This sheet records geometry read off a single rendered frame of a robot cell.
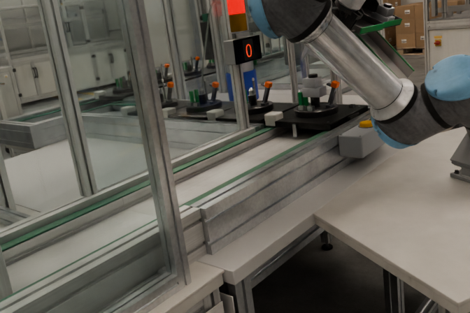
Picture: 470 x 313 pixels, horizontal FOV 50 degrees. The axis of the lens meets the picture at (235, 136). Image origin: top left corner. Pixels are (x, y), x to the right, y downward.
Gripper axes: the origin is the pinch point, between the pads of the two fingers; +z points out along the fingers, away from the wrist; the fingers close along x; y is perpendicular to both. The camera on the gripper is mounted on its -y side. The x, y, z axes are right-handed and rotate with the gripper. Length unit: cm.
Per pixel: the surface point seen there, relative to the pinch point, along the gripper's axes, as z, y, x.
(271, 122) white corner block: 20.0, 5.9, -12.7
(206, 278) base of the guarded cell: 6, 37, -80
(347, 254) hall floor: 113, 48, 74
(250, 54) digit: 2.8, -8.7, -18.9
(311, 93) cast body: 8.6, 8.5, -2.7
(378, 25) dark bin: -9.7, 4.7, 28.7
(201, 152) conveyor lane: 22.3, 4.0, -42.0
